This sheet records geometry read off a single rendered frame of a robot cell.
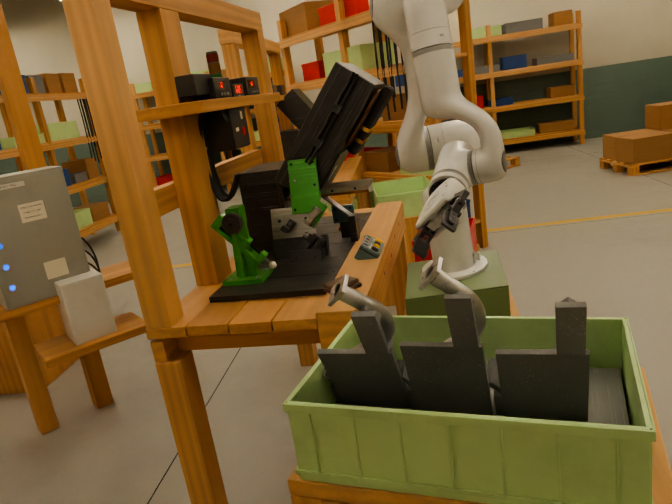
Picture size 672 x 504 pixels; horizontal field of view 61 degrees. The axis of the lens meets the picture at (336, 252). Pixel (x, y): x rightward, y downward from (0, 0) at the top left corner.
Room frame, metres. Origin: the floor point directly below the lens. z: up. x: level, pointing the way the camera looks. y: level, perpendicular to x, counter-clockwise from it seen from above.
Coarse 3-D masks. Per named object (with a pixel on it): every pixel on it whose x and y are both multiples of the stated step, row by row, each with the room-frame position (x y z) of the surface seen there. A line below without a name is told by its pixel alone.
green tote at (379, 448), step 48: (432, 336) 1.25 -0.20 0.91; (480, 336) 1.21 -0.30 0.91; (528, 336) 1.16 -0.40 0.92; (624, 336) 1.04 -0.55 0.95; (624, 384) 1.05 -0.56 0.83; (336, 432) 0.92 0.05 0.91; (384, 432) 0.88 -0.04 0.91; (432, 432) 0.85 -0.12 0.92; (480, 432) 0.82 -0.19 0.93; (528, 432) 0.79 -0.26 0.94; (576, 432) 0.76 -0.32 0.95; (624, 432) 0.73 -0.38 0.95; (336, 480) 0.93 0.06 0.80; (384, 480) 0.89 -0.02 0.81; (432, 480) 0.85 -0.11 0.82; (480, 480) 0.82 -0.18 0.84; (528, 480) 0.79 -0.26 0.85; (576, 480) 0.76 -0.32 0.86; (624, 480) 0.73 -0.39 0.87
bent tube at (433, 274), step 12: (432, 264) 0.94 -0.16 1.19; (432, 276) 0.91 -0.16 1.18; (444, 276) 0.92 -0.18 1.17; (420, 288) 0.93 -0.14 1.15; (444, 288) 0.92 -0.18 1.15; (456, 288) 0.92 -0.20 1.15; (468, 288) 0.93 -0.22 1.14; (480, 300) 0.93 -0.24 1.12; (480, 312) 0.93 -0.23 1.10; (480, 324) 0.93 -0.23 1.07
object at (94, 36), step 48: (96, 0) 1.68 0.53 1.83; (96, 48) 1.67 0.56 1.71; (144, 48) 2.05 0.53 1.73; (96, 96) 1.67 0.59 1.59; (192, 144) 2.06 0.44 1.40; (144, 192) 1.69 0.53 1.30; (192, 192) 2.04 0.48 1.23; (144, 240) 1.67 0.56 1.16; (192, 240) 2.05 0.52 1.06; (144, 288) 1.67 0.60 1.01
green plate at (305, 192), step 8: (296, 160) 2.24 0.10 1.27; (304, 160) 2.23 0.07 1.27; (288, 168) 2.24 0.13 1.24; (296, 168) 2.23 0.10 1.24; (304, 168) 2.22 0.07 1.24; (312, 168) 2.21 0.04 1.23; (296, 176) 2.22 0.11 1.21; (304, 176) 2.21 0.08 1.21; (312, 176) 2.20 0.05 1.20; (296, 184) 2.21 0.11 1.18; (304, 184) 2.21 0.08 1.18; (312, 184) 2.20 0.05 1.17; (296, 192) 2.21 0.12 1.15; (304, 192) 2.20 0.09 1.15; (312, 192) 2.19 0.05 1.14; (320, 192) 2.26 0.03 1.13; (296, 200) 2.20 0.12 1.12; (304, 200) 2.19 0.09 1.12; (312, 200) 2.18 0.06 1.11; (296, 208) 2.19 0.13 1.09; (304, 208) 2.18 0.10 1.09; (312, 208) 2.18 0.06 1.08
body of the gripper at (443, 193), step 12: (444, 180) 1.17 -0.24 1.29; (456, 180) 1.15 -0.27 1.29; (432, 192) 1.19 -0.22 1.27; (444, 192) 1.10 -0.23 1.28; (456, 192) 1.11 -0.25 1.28; (432, 204) 1.11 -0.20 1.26; (444, 204) 1.08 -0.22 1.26; (420, 216) 1.14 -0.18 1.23; (432, 216) 1.10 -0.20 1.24; (420, 228) 1.14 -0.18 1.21; (432, 228) 1.12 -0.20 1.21; (444, 228) 1.10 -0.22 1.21
